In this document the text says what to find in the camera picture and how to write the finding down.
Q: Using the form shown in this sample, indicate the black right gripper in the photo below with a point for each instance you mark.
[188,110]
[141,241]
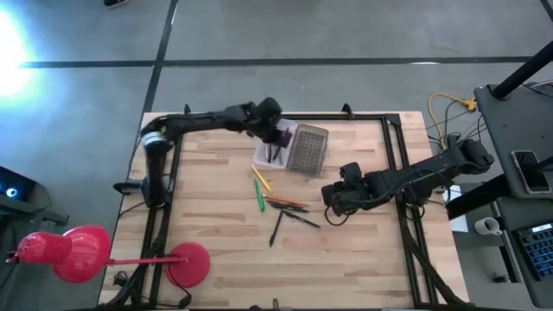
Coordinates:
[345,194]

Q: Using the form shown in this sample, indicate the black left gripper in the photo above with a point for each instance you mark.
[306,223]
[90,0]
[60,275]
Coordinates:
[278,136]

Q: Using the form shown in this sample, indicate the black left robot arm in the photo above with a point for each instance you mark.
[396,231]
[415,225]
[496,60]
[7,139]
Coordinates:
[194,121]

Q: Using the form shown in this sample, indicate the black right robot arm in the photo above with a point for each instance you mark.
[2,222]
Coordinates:
[432,168]

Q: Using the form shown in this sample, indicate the white plastic tray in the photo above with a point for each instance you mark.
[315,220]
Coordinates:
[261,160]

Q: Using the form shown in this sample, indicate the yellow pencil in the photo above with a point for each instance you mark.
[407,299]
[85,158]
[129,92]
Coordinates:
[261,178]

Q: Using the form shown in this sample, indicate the black clip pen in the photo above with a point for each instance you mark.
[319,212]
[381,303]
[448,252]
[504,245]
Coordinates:
[287,207]
[300,210]

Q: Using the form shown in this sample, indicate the orange pencil with eraser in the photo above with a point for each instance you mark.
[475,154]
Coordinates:
[285,200]

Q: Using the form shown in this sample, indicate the green highlighter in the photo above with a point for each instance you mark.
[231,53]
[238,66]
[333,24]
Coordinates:
[259,196]

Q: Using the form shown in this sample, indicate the brown marker pen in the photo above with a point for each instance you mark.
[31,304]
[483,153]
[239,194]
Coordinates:
[281,203]

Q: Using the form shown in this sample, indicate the long matte black pen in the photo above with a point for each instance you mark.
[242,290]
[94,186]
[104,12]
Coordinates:
[276,228]

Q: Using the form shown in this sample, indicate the white paper sheet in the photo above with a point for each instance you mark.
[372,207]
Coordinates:
[459,222]

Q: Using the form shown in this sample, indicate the black flat stand beam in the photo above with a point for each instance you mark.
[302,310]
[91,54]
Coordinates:
[475,196]

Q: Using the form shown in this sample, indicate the white mug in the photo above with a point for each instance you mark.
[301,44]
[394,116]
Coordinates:
[488,225]

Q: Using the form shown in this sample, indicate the grey side cart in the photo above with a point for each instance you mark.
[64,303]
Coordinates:
[497,129]

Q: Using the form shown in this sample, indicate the black smartphone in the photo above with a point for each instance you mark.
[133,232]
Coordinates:
[531,170]

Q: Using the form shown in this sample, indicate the keypad with blue keys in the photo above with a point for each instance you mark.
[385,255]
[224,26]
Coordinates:
[540,250]

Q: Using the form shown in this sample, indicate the black round stand pole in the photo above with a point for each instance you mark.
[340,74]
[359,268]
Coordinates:
[523,71]

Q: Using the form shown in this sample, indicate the red desk lamp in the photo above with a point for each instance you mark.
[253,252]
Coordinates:
[82,252]

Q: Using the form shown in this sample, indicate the black device with blue light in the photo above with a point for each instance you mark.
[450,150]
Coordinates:
[17,185]

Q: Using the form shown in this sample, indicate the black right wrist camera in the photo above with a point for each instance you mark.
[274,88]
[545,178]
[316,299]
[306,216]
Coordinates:
[351,172]

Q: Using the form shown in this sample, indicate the black aluminium table frame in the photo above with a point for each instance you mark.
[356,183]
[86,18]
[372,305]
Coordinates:
[337,116]

